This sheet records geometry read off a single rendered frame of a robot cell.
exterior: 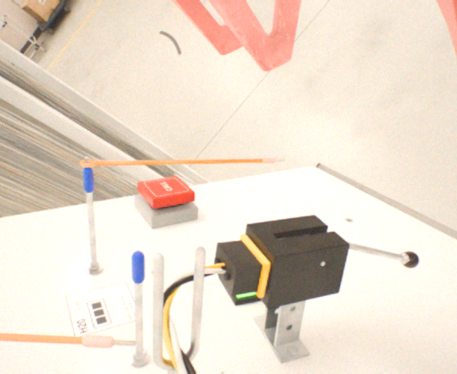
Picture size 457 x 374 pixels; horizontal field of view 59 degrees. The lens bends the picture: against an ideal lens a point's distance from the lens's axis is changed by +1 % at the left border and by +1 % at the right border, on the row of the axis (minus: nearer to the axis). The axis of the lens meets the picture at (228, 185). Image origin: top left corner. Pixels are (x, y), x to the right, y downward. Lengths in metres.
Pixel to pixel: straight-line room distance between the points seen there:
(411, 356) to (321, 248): 0.12
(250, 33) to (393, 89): 1.73
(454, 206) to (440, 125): 0.34
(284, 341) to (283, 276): 0.07
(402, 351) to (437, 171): 1.30
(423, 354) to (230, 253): 0.17
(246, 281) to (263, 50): 0.14
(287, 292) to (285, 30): 0.16
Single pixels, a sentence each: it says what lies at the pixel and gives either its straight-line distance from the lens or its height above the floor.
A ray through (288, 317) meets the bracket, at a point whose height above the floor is 1.11.
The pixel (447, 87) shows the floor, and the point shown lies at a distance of 1.81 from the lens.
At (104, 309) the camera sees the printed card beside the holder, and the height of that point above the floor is 1.17.
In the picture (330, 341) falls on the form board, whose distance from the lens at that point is 0.34.
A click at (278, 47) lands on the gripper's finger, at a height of 1.26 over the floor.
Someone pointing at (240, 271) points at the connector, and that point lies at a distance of 0.25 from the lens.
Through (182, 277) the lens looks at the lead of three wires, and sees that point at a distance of 0.24.
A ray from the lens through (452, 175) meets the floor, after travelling 1.59.
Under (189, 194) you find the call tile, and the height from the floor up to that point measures 1.10.
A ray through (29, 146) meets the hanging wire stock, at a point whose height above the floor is 1.13.
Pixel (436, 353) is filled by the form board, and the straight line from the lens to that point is 0.36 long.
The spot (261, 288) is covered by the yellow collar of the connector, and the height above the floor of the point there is 1.16.
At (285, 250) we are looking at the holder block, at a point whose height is 1.16.
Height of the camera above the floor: 1.36
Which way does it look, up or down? 40 degrees down
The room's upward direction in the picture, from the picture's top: 55 degrees counter-clockwise
